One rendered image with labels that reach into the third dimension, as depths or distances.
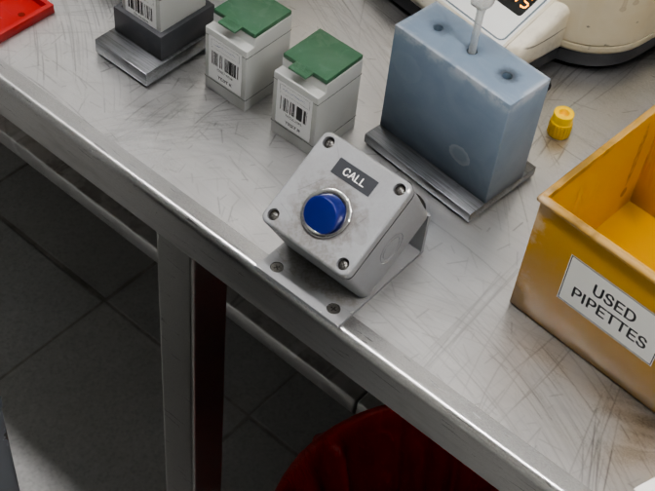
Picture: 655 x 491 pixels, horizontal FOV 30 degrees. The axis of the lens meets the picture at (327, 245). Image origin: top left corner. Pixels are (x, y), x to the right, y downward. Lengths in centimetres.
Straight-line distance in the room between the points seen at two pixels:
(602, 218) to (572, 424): 16
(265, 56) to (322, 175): 15
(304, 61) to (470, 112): 12
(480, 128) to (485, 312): 12
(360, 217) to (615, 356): 17
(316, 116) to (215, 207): 9
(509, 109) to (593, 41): 19
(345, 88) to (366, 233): 15
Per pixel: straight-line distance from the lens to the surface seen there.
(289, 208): 74
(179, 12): 90
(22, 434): 176
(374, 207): 73
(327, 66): 82
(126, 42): 92
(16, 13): 97
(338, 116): 85
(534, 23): 93
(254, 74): 87
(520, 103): 78
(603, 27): 94
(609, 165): 78
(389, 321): 77
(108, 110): 89
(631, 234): 84
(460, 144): 82
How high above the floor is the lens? 148
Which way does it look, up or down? 49 degrees down
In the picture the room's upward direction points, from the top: 7 degrees clockwise
